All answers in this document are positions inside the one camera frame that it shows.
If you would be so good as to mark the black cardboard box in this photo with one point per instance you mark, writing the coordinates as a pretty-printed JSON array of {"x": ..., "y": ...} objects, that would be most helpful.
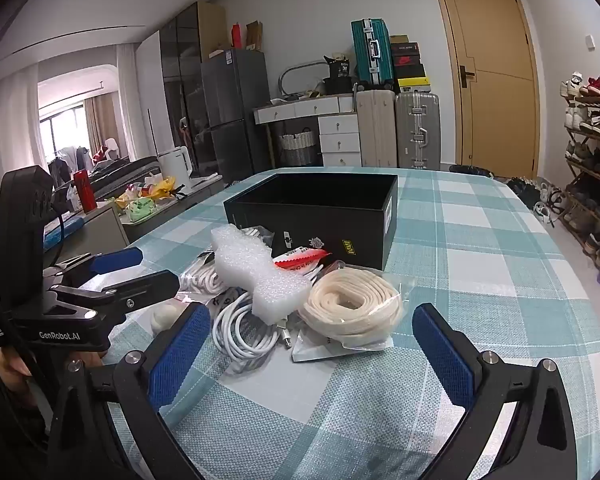
[{"x": 330, "y": 230}]

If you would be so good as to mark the white foam piece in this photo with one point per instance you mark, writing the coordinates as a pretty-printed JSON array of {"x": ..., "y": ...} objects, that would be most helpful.
[{"x": 260, "y": 275}]

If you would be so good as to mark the small brown box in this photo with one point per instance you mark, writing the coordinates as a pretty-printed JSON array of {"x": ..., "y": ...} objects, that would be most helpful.
[{"x": 399, "y": 39}]

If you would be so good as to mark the silver suitcase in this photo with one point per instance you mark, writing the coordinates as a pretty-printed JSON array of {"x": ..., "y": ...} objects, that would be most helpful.
[{"x": 417, "y": 130}]

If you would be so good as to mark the black doormat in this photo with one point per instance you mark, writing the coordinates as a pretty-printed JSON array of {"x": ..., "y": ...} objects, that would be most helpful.
[{"x": 472, "y": 170}]

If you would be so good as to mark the grey side cabinet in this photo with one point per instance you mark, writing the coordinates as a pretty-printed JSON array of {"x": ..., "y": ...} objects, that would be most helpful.
[{"x": 100, "y": 230}]

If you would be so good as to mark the wooden door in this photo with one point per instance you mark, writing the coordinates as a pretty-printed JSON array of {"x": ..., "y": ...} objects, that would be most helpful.
[{"x": 495, "y": 85}]

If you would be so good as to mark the white electric kettle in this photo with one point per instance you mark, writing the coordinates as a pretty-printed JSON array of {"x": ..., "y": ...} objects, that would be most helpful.
[{"x": 175, "y": 165}]

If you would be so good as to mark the brown curtain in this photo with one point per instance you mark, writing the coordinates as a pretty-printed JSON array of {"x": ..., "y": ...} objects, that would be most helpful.
[{"x": 100, "y": 125}]

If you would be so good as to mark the yellow black box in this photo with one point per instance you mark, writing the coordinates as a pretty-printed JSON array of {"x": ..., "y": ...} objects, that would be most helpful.
[{"x": 412, "y": 84}]

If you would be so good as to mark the black shoe box red logo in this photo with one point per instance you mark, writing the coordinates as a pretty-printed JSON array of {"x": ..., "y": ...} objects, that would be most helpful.
[{"x": 405, "y": 55}]

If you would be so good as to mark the green snack pack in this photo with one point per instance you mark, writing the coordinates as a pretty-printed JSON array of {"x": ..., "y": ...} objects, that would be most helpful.
[{"x": 139, "y": 207}]

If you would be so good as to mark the beige suitcase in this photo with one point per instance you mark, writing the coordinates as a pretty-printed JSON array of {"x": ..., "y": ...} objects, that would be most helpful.
[{"x": 375, "y": 130}]

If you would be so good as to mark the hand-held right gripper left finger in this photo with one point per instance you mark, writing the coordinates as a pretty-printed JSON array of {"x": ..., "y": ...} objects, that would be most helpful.
[{"x": 180, "y": 355}]

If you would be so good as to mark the red white snack packet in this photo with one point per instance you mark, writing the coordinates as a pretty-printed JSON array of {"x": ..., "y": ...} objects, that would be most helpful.
[{"x": 300, "y": 260}]

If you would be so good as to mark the shoe rack with shoes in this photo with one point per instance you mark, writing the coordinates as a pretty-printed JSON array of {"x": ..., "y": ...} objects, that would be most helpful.
[{"x": 590, "y": 160}]

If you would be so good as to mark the white desk with drawers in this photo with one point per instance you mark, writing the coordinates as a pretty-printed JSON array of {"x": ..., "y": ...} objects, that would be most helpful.
[{"x": 337, "y": 130}]

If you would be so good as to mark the person's left hand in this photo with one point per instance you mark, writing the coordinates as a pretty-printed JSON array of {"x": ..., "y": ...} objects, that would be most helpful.
[{"x": 12, "y": 365}]

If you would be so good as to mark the woven storage basket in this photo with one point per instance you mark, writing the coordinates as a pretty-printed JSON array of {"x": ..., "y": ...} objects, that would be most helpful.
[{"x": 300, "y": 147}]

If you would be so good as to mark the brown paper bag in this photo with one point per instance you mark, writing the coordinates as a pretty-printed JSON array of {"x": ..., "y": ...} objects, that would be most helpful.
[{"x": 254, "y": 36}]

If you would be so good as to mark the pile of shoes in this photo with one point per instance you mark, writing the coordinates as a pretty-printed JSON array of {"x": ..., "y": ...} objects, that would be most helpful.
[{"x": 530, "y": 195}]

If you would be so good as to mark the teal suitcase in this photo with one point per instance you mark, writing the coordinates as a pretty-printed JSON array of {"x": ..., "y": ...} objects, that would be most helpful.
[{"x": 370, "y": 50}]

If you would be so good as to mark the yellow plastic bag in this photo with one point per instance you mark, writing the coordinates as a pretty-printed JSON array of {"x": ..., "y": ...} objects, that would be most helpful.
[{"x": 162, "y": 187}]

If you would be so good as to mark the blue packet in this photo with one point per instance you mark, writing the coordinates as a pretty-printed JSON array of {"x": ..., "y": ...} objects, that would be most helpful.
[{"x": 65, "y": 230}]

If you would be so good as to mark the black open suitcase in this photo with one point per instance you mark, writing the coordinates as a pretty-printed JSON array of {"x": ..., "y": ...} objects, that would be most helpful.
[{"x": 125, "y": 170}]

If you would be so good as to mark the red bottle on refrigerator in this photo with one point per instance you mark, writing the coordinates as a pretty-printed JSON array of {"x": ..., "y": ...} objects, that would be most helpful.
[{"x": 236, "y": 36}]

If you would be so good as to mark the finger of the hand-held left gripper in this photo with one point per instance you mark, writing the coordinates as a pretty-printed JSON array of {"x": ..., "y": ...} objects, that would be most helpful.
[
  {"x": 145, "y": 285},
  {"x": 115, "y": 260}
]

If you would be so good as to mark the oval metal frame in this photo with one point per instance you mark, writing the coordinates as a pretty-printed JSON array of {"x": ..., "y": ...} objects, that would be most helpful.
[{"x": 292, "y": 70}]

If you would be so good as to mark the clear printed plastic bag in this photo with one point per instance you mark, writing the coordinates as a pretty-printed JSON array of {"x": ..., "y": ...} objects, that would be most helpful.
[{"x": 257, "y": 235}]

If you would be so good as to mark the white printed pouch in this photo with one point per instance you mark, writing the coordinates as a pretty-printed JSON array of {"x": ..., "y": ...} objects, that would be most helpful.
[{"x": 310, "y": 352}]

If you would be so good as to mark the white light switch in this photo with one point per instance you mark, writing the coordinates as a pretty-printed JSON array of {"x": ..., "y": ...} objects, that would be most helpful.
[{"x": 590, "y": 42}]

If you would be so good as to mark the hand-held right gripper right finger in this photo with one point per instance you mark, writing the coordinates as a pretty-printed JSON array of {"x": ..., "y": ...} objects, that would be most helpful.
[{"x": 442, "y": 355}]

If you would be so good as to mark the black bag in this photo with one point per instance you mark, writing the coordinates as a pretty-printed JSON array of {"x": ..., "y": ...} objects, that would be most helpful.
[{"x": 339, "y": 75}]

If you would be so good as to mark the grey refrigerator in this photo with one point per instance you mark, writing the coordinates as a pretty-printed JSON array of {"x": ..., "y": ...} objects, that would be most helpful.
[{"x": 230, "y": 110}]

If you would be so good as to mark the dark glass cabinet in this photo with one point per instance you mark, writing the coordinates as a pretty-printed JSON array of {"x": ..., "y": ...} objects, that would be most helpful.
[{"x": 180, "y": 85}]

